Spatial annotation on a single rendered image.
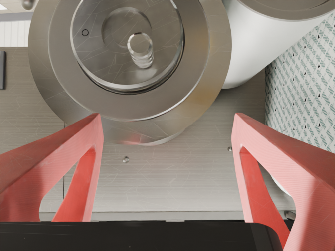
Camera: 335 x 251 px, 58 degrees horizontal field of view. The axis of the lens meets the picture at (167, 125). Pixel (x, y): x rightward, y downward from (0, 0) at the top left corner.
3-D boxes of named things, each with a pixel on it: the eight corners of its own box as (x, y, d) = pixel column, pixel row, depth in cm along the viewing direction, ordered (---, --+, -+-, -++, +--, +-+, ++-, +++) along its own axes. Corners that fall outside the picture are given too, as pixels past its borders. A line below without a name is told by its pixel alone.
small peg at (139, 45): (143, 26, 17) (156, 47, 17) (146, 44, 20) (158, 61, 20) (122, 39, 17) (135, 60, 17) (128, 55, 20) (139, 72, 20)
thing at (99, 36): (145, -44, 20) (205, 49, 20) (146, -27, 22) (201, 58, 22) (48, 13, 20) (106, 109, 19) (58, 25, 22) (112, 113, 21)
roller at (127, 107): (220, -27, 22) (199, 131, 21) (190, 67, 48) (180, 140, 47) (62, -50, 22) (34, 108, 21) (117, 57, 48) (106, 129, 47)
